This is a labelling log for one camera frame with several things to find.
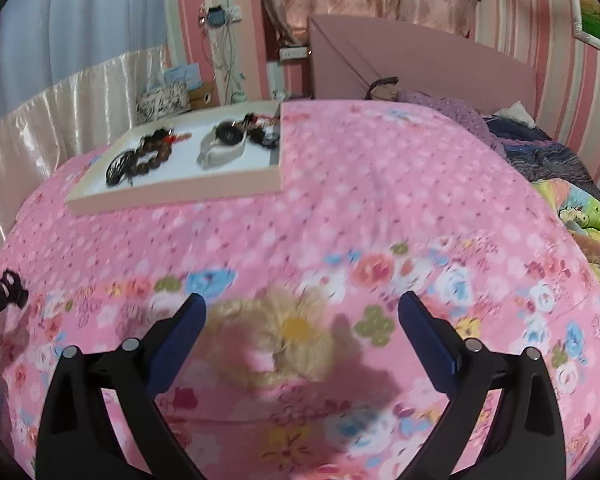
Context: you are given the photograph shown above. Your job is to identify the pink headboard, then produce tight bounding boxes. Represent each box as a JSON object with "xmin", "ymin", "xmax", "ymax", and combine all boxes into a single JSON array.
[{"xmin": 307, "ymin": 13, "xmax": 539, "ymax": 129}]

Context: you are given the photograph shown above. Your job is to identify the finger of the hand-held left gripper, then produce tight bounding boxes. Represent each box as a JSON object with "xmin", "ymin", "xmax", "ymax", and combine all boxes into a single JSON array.
[{"xmin": 0, "ymin": 269, "xmax": 30, "ymax": 339}]

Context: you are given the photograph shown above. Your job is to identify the blonde scrunchie with yellow flower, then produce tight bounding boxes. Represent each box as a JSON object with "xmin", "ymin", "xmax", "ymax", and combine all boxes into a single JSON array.
[{"xmin": 201, "ymin": 284, "xmax": 337, "ymax": 390}]

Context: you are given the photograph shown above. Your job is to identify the wooden bead bracelet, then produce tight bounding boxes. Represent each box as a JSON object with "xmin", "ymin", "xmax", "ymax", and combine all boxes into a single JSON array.
[{"xmin": 131, "ymin": 129, "xmax": 174, "ymax": 177}]

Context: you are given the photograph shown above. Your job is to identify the pack of blue face masks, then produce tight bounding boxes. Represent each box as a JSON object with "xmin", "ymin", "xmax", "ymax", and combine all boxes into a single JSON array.
[{"xmin": 163, "ymin": 62, "xmax": 204, "ymax": 87}]

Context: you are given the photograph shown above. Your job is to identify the white charging cables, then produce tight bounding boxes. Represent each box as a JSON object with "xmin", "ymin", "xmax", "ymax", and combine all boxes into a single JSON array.
[{"xmin": 211, "ymin": 22, "xmax": 242, "ymax": 92}]

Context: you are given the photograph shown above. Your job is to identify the wall socket with charger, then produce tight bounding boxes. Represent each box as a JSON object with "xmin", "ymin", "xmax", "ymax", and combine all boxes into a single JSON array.
[{"xmin": 199, "ymin": 4, "xmax": 242, "ymax": 27}]

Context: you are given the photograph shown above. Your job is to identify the pink floral bedsheet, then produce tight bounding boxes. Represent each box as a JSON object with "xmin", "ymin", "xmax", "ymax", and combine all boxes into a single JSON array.
[{"xmin": 0, "ymin": 97, "xmax": 600, "ymax": 480}]

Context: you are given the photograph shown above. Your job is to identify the dark knitted blanket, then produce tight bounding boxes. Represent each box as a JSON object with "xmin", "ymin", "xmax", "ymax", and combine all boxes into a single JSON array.
[{"xmin": 484, "ymin": 115, "xmax": 600, "ymax": 197}]

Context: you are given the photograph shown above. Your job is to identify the brown bag with black handle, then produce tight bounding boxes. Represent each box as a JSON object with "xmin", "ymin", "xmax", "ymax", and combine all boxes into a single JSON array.
[{"xmin": 363, "ymin": 76, "xmax": 400, "ymax": 101}]

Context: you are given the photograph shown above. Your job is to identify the cream satin curtain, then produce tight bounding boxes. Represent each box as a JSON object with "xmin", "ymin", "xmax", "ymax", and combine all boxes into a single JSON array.
[{"xmin": 0, "ymin": 44, "xmax": 172, "ymax": 263}]

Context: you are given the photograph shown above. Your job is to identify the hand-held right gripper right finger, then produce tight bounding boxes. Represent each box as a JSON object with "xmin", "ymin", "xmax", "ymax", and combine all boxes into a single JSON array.
[{"xmin": 397, "ymin": 290, "xmax": 567, "ymax": 480}]

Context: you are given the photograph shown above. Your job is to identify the white sheer curtain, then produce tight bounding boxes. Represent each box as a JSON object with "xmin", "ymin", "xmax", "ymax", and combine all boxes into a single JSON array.
[{"xmin": 0, "ymin": 0, "xmax": 181, "ymax": 128}]

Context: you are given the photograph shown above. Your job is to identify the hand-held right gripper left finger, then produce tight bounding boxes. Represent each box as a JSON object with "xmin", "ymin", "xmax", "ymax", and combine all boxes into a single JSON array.
[{"xmin": 35, "ymin": 293, "xmax": 207, "ymax": 480}]

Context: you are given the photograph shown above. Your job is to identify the colourful cartoon quilt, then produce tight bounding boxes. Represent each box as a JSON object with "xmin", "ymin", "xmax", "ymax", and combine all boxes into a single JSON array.
[{"xmin": 529, "ymin": 179, "xmax": 600, "ymax": 313}]

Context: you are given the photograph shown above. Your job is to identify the small brown box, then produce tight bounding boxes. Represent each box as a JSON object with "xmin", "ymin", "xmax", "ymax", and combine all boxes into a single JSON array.
[{"xmin": 188, "ymin": 82, "xmax": 219, "ymax": 109}]

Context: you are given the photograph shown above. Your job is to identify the black white patterned bag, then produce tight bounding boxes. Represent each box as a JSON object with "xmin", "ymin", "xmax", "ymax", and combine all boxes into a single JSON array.
[{"xmin": 135, "ymin": 84, "xmax": 190, "ymax": 124}]

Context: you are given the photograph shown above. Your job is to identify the pale pendant with black cord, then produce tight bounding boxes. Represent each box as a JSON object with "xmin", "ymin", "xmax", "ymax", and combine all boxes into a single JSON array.
[{"xmin": 250, "ymin": 126, "xmax": 281, "ymax": 152}]

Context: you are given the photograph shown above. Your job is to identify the shallow white box tray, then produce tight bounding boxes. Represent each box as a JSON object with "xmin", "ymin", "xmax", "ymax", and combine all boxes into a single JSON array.
[{"xmin": 64, "ymin": 99, "xmax": 285, "ymax": 215}]

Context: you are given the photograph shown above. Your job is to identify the black scrunchie with gold charm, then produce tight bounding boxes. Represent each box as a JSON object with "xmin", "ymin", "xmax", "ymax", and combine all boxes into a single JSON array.
[{"xmin": 104, "ymin": 149, "xmax": 142, "ymax": 188}]

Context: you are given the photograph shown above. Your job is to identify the purple fuzzy blanket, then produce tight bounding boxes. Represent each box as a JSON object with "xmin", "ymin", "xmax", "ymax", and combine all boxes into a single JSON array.
[{"xmin": 396, "ymin": 88, "xmax": 507, "ymax": 152}]

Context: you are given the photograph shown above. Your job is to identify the white pillow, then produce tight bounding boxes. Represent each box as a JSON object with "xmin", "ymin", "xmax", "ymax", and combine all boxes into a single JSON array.
[{"xmin": 496, "ymin": 101, "xmax": 537, "ymax": 127}]

